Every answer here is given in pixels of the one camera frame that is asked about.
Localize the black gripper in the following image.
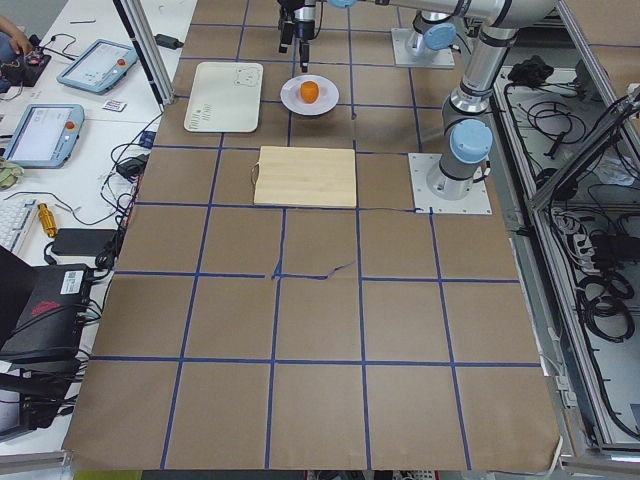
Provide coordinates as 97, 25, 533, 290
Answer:
278, 0, 316, 73

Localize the orange mandarin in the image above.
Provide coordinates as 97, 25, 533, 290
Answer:
299, 80, 320, 104

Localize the white round plate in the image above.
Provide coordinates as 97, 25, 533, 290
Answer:
280, 74, 339, 116

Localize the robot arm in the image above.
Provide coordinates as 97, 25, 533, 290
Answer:
394, 0, 556, 200
278, 0, 458, 73

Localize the cream bear tray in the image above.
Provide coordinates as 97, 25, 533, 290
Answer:
184, 62, 264, 133

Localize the black power adapter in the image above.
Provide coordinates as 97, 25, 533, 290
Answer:
154, 34, 184, 50

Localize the bamboo cutting board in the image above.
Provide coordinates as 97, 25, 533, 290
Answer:
253, 146, 357, 208

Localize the far teach pendant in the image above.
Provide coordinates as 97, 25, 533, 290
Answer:
57, 39, 138, 94

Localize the teach pendant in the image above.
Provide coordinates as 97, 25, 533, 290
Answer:
5, 104, 85, 169
57, 39, 138, 94

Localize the near teach pendant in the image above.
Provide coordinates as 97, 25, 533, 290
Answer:
5, 104, 85, 169

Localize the black power brick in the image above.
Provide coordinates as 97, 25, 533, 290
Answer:
51, 228, 116, 256

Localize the gold metal cylinder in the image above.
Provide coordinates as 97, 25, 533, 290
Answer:
37, 203, 58, 238

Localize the white keyboard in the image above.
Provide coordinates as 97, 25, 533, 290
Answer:
0, 198, 37, 254

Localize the black laptop computer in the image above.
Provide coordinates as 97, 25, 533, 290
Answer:
1, 248, 93, 365

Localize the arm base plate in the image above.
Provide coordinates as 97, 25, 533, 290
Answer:
391, 28, 455, 70
408, 153, 492, 215

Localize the aluminium frame post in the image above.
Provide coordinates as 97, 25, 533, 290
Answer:
112, 0, 175, 107

